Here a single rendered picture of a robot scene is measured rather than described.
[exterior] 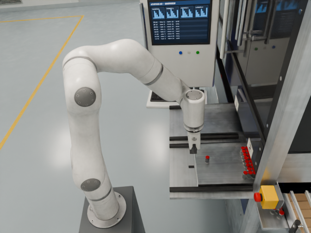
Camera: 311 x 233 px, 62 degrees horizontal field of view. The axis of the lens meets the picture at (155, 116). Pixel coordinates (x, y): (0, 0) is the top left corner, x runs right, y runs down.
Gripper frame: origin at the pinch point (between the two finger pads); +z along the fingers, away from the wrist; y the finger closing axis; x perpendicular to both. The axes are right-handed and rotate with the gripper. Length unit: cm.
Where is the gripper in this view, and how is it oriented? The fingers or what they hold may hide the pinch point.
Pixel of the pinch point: (193, 150)
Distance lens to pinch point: 119.6
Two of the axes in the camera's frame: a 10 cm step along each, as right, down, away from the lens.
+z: 0.9, 7.4, 6.7
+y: 0.4, -6.8, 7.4
